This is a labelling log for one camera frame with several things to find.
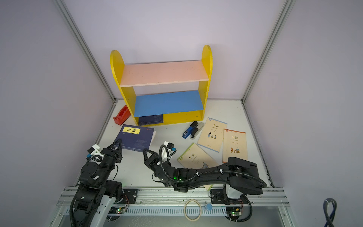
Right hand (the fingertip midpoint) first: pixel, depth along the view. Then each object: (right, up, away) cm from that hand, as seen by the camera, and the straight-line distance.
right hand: (141, 154), depth 66 cm
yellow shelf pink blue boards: (+12, +40, +59) cm, 72 cm away
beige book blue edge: (+42, +4, +34) cm, 54 cm away
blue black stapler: (+26, +8, +31) cm, 41 cm away
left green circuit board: (-12, -30, +4) cm, 32 cm away
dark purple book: (-5, +15, +36) cm, 39 cm away
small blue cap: (+32, -22, -4) cm, 39 cm away
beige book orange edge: (+55, -2, +29) cm, 63 cm away
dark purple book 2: (-3, +8, +2) cm, 9 cm away
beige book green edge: (+28, -9, +21) cm, 36 cm away
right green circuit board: (+46, -31, +5) cm, 56 cm away
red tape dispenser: (-25, +19, +37) cm, 49 cm away
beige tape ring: (+28, -32, +2) cm, 42 cm away
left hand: (-10, +7, 0) cm, 12 cm away
